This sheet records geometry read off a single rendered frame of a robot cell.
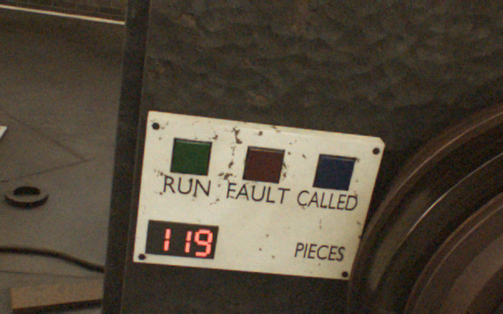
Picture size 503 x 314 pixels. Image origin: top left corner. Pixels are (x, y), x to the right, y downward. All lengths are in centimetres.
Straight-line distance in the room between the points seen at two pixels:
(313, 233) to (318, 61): 20
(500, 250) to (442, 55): 22
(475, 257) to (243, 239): 26
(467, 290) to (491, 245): 5
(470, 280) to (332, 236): 19
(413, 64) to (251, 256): 28
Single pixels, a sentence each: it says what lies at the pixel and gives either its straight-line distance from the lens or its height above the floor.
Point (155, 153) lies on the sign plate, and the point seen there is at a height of 120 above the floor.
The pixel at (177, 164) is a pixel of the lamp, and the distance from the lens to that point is 70.
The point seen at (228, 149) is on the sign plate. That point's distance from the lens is 69.
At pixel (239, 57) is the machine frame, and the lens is 68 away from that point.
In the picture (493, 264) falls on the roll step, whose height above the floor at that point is 120.
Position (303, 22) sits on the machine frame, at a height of 136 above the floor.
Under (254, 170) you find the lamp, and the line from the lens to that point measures 70.
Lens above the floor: 148
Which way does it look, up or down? 23 degrees down
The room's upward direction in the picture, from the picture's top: 10 degrees clockwise
